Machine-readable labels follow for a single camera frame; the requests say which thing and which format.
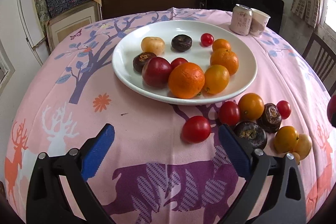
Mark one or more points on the white paper cup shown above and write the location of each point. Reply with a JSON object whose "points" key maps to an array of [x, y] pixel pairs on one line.
{"points": [[259, 22]]}

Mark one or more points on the white door panel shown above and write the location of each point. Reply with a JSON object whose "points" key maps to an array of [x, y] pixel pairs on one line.
{"points": [[33, 15]]}

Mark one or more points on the pink drink can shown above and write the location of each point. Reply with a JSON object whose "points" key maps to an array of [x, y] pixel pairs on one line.
{"points": [[241, 20]]}

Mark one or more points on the pale yellow fruit on plate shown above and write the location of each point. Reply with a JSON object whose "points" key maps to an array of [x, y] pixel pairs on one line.
{"points": [[154, 45]]}

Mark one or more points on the small red cherry tomato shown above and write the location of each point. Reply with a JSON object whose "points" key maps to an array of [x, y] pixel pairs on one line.
{"points": [[207, 39]]}

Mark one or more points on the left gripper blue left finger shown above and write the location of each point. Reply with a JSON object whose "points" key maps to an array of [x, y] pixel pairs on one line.
{"points": [[94, 150]]}

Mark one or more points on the big dark water chestnut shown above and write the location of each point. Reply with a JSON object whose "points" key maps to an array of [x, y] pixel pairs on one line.
{"points": [[253, 133]]}

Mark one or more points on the wooden chair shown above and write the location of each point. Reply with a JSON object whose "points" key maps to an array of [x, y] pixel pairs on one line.
{"points": [[324, 61]]}

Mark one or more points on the yellow orange fruit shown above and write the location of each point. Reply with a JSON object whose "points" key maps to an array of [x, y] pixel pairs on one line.
{"points": [[285, 139]]}

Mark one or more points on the large orange mandarin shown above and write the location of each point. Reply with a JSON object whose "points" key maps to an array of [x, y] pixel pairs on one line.
{"points": [[186, 80]]}

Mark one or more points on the framed picture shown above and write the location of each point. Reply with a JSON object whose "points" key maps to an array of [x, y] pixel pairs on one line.
{"points": [[59, 27]]}

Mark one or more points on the oval orange kumquat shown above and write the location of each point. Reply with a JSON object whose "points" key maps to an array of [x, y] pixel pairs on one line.
{"points": [[217, 78]]}

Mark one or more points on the small orange kumquat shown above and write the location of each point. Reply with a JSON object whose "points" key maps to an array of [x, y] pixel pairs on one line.
{"points": [[221, 44]]}

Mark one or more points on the large dark red plum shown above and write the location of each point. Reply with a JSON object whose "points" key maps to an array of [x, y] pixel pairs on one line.
{"points": [[156, 72]]}

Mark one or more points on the pale yellow striped fruit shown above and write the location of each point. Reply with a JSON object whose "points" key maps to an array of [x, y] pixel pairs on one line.
{"points": [[303, 146]]}

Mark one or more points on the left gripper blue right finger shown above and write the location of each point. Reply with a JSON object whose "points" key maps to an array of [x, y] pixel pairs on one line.
{"points": [[235, 152]]}

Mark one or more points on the orange mandarin on plate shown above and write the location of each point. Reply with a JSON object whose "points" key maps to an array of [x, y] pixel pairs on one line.
{"points": [[226, 58]]}

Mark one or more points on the dark brown water chestnut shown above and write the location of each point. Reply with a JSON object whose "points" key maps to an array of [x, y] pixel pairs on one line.
{"points": [[140, 60]]}

